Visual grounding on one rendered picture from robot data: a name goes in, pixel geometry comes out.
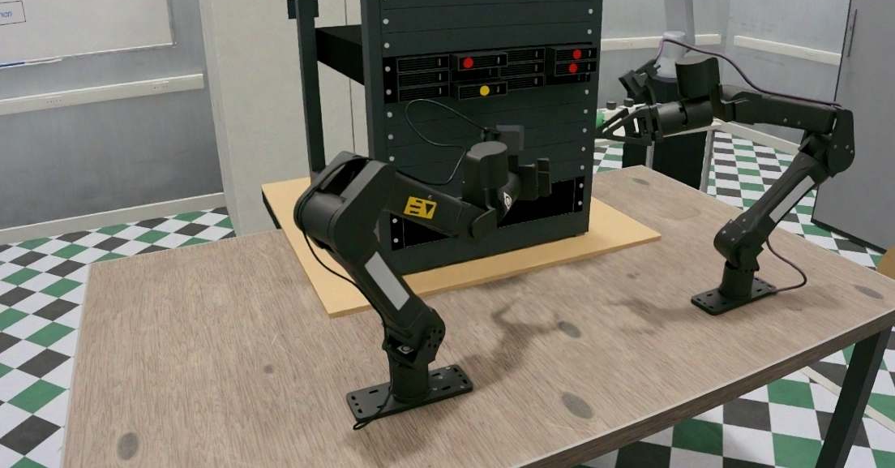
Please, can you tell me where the tan flat board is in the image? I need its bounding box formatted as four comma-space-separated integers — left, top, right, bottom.
261, 178, 662, 319

